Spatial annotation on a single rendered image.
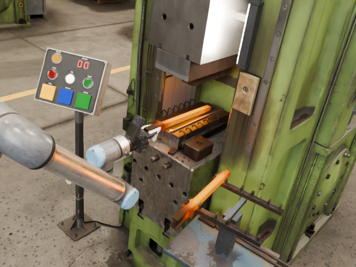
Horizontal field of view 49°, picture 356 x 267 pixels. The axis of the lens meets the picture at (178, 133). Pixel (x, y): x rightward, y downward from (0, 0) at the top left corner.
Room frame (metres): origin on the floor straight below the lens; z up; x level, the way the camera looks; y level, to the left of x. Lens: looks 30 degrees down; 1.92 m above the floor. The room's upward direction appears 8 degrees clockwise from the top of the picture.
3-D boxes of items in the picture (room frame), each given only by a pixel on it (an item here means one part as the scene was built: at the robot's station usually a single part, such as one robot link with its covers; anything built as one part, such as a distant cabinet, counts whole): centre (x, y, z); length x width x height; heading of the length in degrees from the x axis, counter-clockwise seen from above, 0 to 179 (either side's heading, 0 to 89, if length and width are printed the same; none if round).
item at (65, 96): (1.78, 0.59, 1.01); 0.07 x 0.05 x 0.07; 78
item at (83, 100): (1.76, 0.50, 1.01); 0.07 x 0.05 x 0.07; 78
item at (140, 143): (1.44, 0.18, 1.01); 0.12 x 0.08 x 0.09; 142
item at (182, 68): (1.79, -0.06, 1.32); 0.42 x 0.20 x 0.10; 143
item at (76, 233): (1.90, 0.56, 0.05); 0.22 x 0.22 x 0.09; 53
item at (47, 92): (1.80, 0.69, 1.01); 0.07 x 0.05 x 0.07; 78
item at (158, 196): (1.77, -0.11, 0.69); 0.56 x 0.38 x 0.45; 143
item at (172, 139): (1.79, -0.06, 0.96); 0.42 x 0.20 x 0.09; 143
